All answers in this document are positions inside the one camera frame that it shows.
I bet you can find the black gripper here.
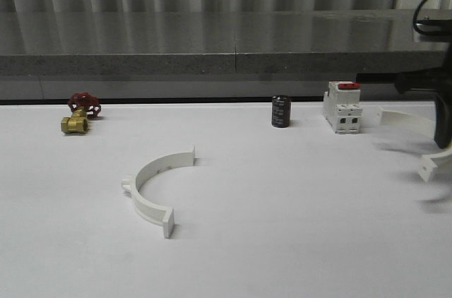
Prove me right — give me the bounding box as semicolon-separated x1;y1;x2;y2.
395;19;451;149

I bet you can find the white half pipe clamp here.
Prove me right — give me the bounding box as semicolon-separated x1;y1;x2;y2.
377;108;451;182
121;146;196;239

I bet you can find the black cylindrical capacitor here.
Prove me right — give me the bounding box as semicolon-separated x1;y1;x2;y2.
271;95;291;128

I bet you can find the grey stone ledge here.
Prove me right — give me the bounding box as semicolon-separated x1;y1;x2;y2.
1;10;446;81

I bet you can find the brass valve red handwheel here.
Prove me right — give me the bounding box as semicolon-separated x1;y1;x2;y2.
61;93;101;134

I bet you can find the white circuit breaker red switch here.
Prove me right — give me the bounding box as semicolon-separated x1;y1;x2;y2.
323;81;362;134

